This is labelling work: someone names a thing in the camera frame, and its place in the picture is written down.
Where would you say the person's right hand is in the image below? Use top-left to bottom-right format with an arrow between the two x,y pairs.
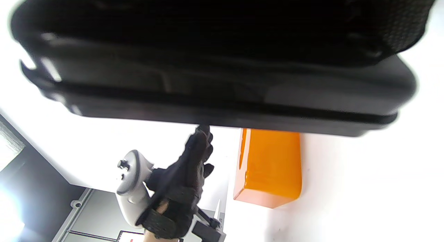
104,0 -> 437,58

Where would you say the person's left hand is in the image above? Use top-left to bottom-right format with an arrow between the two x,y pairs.
137,125 -> 215,240

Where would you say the black tissue box base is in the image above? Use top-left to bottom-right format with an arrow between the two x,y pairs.
38,87 -> 399,137

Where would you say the orange plastic bin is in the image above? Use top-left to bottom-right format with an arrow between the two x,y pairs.
233,128 -> 302,209

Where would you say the person's left forearm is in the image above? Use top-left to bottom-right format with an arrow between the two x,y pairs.
142,231 -> 167,242

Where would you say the white handheld controller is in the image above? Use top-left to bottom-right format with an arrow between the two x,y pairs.
115,150 -> 154,229

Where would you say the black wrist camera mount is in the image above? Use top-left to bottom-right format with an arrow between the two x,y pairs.
189,207 -> 227,242

